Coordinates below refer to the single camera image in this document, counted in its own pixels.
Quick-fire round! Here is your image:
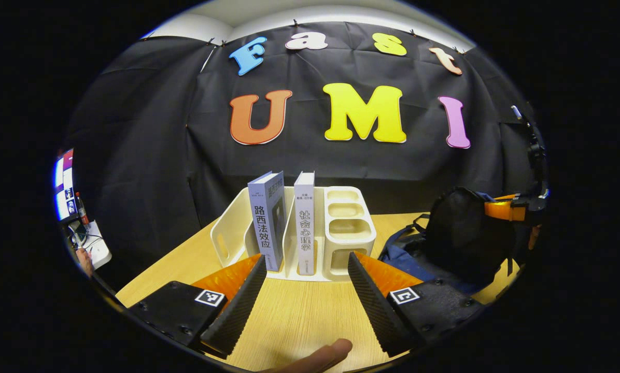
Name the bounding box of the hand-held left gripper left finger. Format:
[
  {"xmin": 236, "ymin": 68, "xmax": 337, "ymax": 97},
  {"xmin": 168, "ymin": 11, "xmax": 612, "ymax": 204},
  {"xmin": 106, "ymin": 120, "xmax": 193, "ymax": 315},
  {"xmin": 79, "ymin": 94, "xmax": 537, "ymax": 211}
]
[{"xmin": 128, "ymin": 254, "xmax": 267, "ymax": 358}]

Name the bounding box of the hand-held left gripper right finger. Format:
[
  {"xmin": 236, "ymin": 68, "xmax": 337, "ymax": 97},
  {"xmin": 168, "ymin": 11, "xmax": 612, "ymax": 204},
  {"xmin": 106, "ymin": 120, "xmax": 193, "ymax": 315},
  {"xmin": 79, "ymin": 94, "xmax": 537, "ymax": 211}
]
[{"xmin": 347, "ymin": 251, "xmax": 484, "ymax": 358}]

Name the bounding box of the blue schoolbag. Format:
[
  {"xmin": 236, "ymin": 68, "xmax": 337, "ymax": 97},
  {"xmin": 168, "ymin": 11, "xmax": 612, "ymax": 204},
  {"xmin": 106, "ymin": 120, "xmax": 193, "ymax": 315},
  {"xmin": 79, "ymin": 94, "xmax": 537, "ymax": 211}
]
[{"xmin": 378, "ymin": 186, "xmax": 520, "ymax": 296}]

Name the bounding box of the white bookshelf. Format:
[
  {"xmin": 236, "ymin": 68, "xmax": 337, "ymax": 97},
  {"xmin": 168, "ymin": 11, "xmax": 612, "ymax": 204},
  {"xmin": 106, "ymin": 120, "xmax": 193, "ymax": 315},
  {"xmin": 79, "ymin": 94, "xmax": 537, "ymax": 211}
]
[{"xmin": 210, "ymin": 185, "xmax": 377, "ymax": 283}]

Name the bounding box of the lavender blue book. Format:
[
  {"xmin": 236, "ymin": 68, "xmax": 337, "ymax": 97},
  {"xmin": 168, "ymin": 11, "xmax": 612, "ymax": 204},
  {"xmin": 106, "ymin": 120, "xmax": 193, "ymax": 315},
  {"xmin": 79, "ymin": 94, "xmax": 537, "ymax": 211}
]
[{"xmin": 247, "ymin": 171, "xmax": 287, "ymax": 272}]

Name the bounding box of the white book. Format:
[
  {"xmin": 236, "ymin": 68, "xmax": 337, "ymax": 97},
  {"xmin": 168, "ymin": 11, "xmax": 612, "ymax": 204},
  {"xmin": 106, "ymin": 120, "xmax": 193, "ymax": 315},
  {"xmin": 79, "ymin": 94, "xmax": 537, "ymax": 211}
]
[{"xmin": 293, "ymin": 171, "xmax": 316, "ymax": 276}]

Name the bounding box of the white power strip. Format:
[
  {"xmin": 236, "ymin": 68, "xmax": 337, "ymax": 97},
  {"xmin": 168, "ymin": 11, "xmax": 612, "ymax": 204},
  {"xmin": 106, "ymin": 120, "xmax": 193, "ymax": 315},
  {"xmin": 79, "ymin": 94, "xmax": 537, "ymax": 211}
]
[{"xmin": 79, "ymin": 220, "xmax": 112, "ymax": 270}]

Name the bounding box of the black backdrop cloth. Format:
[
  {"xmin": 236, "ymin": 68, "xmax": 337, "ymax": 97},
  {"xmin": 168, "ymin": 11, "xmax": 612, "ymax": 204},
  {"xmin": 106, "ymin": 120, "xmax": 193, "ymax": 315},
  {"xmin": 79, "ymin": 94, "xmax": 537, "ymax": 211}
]
[{"xmin": 64, "ymin": 21, "xmax": 549, "ymax": 291}]

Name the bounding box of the computer monitor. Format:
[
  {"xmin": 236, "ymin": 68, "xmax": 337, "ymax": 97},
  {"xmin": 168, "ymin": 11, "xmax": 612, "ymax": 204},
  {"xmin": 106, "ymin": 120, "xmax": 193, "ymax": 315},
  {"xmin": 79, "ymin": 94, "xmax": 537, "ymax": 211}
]
[{"xmin": 53, "ymin": 149, "xmax": 77, "ymax": 221}]

